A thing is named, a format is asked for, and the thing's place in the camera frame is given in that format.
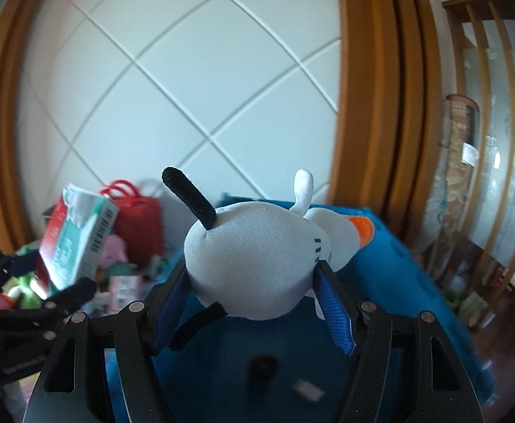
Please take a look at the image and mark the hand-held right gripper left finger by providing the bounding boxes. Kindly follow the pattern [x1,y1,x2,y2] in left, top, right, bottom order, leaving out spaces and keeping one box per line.
[22,258,193,423]

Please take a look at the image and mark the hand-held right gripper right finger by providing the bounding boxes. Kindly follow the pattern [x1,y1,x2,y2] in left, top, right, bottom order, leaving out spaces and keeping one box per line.
[314,259,493,423]

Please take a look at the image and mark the red and teal carton box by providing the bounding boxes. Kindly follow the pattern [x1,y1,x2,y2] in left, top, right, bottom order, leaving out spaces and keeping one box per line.
[36,184,120,304]

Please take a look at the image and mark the blue storage box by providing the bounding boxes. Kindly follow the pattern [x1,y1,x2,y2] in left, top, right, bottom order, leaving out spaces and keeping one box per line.
[103,191,493,423]

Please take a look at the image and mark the white plush toy black ears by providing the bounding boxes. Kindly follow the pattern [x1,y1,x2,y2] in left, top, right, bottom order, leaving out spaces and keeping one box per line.
[163,166,376,352]

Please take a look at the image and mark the pink packet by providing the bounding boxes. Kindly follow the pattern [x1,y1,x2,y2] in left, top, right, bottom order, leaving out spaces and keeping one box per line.
[108,275,146,314]

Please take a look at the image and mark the blue and pink elephant plush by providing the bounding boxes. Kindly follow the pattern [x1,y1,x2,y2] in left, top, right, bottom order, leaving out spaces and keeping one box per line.
[102,234,131,270]

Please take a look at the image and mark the small white packet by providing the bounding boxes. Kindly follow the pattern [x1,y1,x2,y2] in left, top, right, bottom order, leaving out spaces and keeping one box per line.
[293,379,325,400]

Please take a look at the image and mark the dark green small bottle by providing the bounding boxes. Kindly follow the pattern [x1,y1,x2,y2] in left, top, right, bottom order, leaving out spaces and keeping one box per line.
[247,355,279,380]

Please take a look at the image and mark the red handbag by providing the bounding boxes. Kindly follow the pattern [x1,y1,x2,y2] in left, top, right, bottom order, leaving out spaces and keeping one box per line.
[100,180,163,266]

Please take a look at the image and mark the rolled patterned carpet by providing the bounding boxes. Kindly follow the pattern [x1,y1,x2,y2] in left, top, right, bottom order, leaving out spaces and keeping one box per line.
[429,92,481,241]

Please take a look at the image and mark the frosted glass sliding door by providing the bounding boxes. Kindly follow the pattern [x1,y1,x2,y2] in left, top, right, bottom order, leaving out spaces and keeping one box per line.
[441,0,515,331]

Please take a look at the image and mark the wooden frame post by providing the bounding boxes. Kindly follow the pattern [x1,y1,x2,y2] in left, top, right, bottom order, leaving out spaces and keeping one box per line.
[327,0,444,247]
[0,0,70,256]

